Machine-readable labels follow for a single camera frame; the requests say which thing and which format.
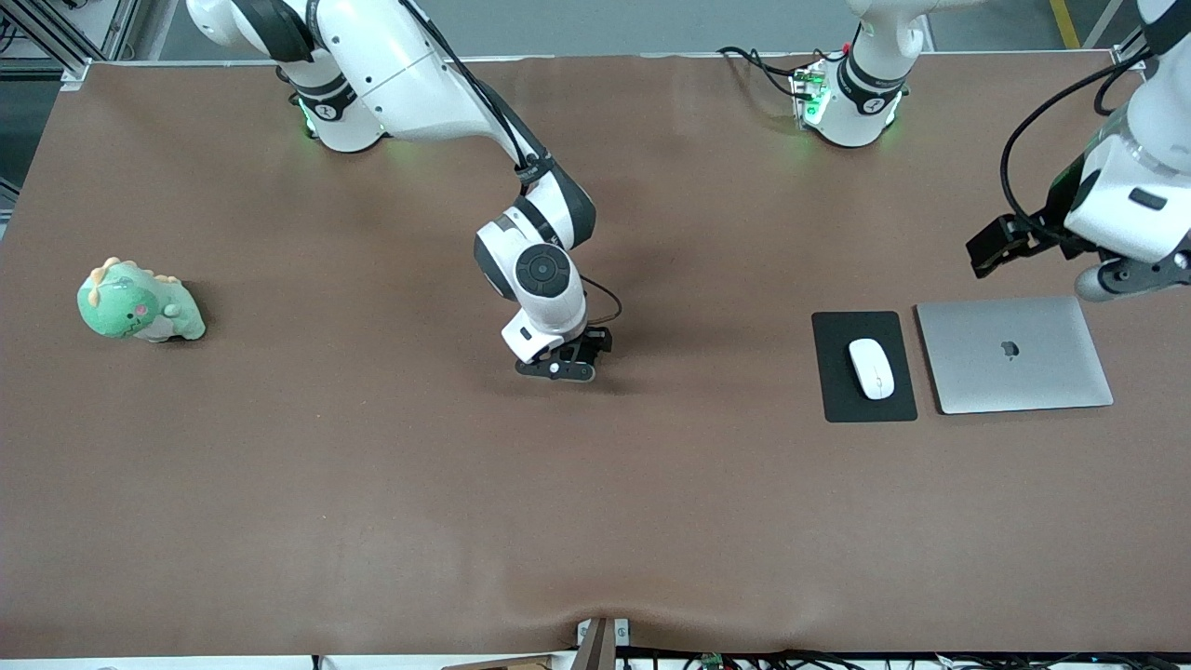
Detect white computer mouse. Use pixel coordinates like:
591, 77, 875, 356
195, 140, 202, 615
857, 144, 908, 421
847, 338, 896, 401

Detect lit arm base connector box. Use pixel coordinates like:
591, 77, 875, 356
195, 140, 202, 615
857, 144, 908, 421
789, 65, 831, 128

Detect black mouse pad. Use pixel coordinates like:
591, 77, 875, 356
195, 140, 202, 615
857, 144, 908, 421
811, 311, 919, 424

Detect silver laptop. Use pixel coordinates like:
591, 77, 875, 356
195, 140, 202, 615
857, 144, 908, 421
915, 296, 1115, 416

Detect brown table cover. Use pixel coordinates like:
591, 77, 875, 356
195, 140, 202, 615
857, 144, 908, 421
0, 51, 1191, 658

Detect green dinosaur plush toy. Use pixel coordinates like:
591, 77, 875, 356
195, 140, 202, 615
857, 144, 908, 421
77, 257, 207, 343

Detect black left arm wrist cable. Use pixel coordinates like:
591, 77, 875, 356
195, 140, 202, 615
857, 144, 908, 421
1000, 51, 1155, 245

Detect metal bracket with brown post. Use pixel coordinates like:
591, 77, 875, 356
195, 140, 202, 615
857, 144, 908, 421
575, 616, 632, 670

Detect black left arm base cables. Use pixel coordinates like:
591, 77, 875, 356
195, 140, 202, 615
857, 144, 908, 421
716, 45, 843, 101

